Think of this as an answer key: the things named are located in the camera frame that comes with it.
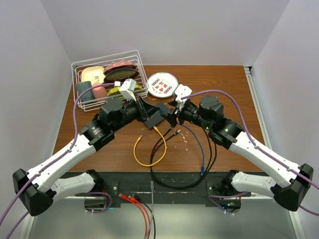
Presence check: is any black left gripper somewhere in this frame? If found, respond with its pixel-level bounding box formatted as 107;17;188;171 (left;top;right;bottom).
112;94;160;132

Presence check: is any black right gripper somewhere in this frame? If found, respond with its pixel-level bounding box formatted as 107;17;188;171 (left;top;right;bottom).
160;98;212;130

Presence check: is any blue ethernet cable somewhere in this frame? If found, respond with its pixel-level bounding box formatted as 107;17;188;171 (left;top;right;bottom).
159;109;206;176

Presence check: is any black network switch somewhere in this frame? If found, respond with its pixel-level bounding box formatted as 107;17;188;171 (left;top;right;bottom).
144;102;169;130

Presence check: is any yellow ethernet cable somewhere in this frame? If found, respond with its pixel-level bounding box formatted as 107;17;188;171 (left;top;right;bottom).
133;126;167;167

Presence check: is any black braided cable one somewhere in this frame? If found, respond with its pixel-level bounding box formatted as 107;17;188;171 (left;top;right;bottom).
150;125;212;189

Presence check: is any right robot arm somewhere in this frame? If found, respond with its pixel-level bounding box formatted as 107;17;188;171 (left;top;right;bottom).
167;93;314;212

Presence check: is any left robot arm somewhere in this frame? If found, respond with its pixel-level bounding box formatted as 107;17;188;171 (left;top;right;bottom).
12;96;160;216

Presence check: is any white round printed plate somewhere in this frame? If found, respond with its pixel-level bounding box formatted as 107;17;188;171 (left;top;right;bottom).
148;72;179;98

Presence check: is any green plate in rack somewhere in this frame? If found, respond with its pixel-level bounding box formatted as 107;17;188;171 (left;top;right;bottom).
107;85;143;97

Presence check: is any dark olive plate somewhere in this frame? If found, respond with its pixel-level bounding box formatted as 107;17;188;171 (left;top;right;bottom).
104;68;139;82

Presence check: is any pink cup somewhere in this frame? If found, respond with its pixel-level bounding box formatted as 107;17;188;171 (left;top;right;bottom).
92;82;107;101

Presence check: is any pink plate in rack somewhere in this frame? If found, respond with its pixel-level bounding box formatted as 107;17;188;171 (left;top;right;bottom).
103;61;136;75

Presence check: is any cream square plate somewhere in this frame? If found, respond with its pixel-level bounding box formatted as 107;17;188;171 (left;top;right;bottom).
81;66;105;85

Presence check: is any dark grey cup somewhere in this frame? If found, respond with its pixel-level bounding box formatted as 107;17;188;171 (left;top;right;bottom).
76;81;95;102

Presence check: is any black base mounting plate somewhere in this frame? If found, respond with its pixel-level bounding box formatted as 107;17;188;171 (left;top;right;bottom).
53;170;241;213

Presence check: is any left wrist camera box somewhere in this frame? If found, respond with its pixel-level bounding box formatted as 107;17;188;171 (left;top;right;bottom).
119;79;136;101

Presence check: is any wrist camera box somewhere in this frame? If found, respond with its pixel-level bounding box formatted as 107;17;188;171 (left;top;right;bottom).
119;79;136;101
173;84;192;103

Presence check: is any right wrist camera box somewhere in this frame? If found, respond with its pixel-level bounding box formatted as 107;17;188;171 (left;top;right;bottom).
173;84;192;103

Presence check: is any white wire dish rack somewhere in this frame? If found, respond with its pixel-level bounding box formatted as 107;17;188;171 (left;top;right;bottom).
71;50;150;112

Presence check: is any black braided cable two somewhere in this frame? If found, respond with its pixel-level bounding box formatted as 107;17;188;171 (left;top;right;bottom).
153;128;217;184

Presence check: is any grey cable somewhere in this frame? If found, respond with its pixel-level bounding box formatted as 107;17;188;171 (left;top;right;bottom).
150;181;155;239

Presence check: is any black loose cable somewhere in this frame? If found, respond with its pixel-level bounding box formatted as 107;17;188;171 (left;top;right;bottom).
132;193;157;239

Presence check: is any red cable two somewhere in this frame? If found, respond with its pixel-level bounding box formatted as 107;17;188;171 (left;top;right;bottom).
127;195;153;239

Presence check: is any red cable one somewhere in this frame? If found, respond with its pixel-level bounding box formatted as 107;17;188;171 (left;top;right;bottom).
118;193;152;239

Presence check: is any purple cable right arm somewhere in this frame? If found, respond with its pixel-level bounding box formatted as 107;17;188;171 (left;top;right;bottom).
181;90;319;217

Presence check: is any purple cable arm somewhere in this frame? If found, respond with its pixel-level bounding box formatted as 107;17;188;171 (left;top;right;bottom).
0;83;120;239
181;90;319;217

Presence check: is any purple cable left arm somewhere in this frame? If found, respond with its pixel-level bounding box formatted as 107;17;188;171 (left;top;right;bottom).
0;83;120;239

